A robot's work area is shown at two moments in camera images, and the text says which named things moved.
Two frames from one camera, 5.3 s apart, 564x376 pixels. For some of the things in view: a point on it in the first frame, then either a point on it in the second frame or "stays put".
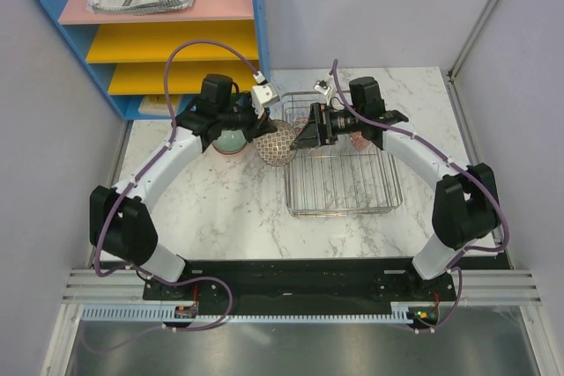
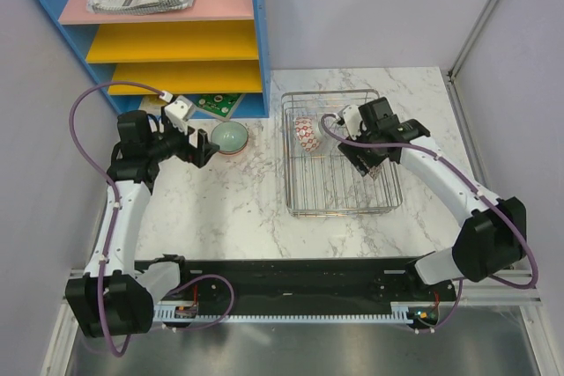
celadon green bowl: (231, 141) stays put
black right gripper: (318, 129) -> (352, 151)
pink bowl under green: (234, 153) stays put
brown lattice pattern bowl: (275, 148) -> (374, 170)
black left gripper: (262, 126) -> (188, 151)
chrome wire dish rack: (337, 181) stays put
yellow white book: (156, 104) stays put
